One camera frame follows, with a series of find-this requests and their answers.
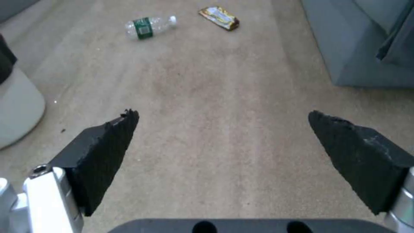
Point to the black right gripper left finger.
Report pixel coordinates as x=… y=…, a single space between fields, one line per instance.
x=97 y=155

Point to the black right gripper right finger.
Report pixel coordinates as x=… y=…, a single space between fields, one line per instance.
x=359 y=155

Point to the white trash bin black liner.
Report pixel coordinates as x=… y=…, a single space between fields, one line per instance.
x=16 y=102

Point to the grey sofa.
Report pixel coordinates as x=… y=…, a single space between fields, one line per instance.
x=362 y=41

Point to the dark teal hanging cloth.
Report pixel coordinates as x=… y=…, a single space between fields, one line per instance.
x=397 y=36

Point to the clear plastic bottle green label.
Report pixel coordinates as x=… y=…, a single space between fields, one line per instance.
x=149 y=27

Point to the brown gold snack wrapper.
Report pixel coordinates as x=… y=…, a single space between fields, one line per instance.
x=220 y=18

